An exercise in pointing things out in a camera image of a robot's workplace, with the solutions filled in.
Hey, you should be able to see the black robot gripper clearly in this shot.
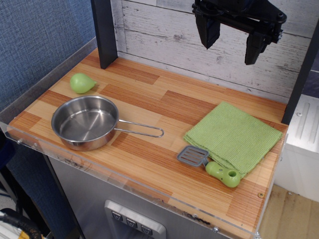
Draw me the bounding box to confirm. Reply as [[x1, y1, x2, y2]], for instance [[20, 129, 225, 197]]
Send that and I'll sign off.
[[192, 0, 287, 65]]

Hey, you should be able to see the grey spatula with green handle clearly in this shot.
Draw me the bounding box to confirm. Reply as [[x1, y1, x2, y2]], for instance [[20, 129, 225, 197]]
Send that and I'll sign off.
[[177, 145, 241, 188]]

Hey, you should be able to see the green plastic lime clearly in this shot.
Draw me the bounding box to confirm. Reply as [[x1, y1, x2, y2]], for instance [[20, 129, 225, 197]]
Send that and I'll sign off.
[[70, 73, 97, 94]]

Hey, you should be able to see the stainless steel sauce pan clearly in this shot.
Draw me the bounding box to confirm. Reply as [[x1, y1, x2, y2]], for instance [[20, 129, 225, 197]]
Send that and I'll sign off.
[[51, 96, 164, 151]]

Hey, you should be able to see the green folded cloth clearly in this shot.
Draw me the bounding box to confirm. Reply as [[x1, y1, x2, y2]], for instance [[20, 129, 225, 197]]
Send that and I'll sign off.
[[183, 102, 282, 178]]

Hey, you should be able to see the white aluminium box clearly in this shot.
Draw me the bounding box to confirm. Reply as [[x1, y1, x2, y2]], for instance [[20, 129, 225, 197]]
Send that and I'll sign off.
[[274, 95, 319, 202]]

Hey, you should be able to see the silver control panel with buttons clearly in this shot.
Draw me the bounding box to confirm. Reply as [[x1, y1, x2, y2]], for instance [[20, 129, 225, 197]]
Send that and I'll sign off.
[[104, 200, 166, 239]]

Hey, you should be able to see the dark right shelf post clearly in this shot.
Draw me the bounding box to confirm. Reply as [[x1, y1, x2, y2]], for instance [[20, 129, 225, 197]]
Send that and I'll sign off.
[[281, 22, 319, 124]]

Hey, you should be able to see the dark shelf post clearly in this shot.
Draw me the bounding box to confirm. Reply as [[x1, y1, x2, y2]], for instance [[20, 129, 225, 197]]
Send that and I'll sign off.
[[91, 0, 118, 69], [281, 22, 319, 124]]

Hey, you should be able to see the dark left shelf post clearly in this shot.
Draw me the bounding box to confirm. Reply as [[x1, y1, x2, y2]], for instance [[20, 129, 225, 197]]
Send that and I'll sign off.
[[91, 0, 118, 69]]

